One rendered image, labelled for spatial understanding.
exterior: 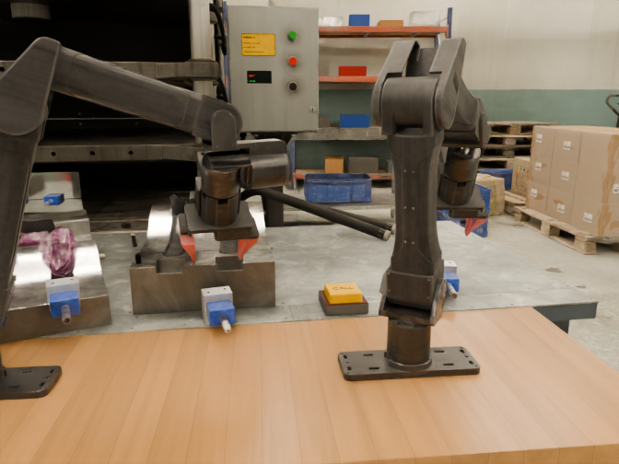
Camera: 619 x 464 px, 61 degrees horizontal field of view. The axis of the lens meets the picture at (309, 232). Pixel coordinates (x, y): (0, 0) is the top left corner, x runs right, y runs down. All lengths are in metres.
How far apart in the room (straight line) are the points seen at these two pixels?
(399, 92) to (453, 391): 0.40
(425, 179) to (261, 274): 0.41
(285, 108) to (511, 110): 6.58
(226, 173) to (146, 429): 0.35
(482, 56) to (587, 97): 1.64
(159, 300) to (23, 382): 0.28
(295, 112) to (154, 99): 1.11
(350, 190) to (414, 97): 4.16
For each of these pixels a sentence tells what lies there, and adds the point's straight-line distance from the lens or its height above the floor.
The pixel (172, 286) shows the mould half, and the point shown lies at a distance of 0.99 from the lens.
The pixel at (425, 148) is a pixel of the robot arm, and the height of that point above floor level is 1.12.
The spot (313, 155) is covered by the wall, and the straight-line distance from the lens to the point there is 7.69.
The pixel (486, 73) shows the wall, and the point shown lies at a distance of 8.07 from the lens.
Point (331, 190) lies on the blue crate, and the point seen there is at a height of 0.37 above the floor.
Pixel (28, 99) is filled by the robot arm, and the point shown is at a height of 1.18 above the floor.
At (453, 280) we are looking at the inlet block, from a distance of 1.06.
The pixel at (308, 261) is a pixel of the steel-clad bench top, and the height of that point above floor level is 0.80.
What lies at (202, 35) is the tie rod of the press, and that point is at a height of 1.36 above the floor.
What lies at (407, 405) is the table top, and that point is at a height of 0.80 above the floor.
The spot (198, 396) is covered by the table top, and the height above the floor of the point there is 0.80.
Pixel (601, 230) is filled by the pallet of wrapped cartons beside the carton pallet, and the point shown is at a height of 0.20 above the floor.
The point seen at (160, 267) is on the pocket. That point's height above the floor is 0.87.
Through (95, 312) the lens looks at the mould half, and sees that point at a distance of 0.98.
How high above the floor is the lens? 1.18
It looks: 14 degrees down
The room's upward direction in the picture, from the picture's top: straight up
